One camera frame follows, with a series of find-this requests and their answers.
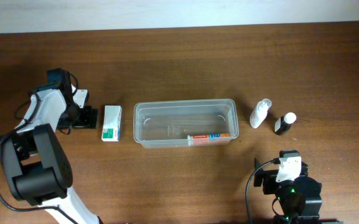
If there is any white green medicine box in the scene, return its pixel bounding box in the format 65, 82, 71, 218
101, 106, 122, 142

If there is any dark bottle white cap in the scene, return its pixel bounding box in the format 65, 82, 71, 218
274, 112, 297, 136

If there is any white spray bottle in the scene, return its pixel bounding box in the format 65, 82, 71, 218
249, 98, 272, 129

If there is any orange tablet tube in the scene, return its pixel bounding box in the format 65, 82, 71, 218
187, 133, 231, 146

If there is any clear plastic container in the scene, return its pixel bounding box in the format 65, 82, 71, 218
133, 98, 240, 148

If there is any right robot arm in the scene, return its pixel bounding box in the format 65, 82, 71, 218
253, 150, 322, 223

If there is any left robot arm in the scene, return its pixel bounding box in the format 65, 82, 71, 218
0, 68, 102, 223

